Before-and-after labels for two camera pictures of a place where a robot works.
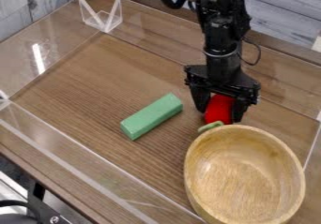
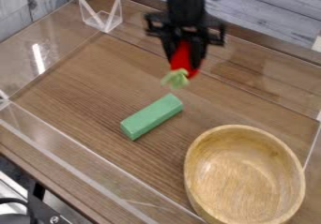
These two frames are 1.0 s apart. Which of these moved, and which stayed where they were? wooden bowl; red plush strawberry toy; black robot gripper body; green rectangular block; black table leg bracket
Moved: black robot gripper body; red plush strawberry toy
Stayed: black table leg bracket; wooden bowl; green rectangular block
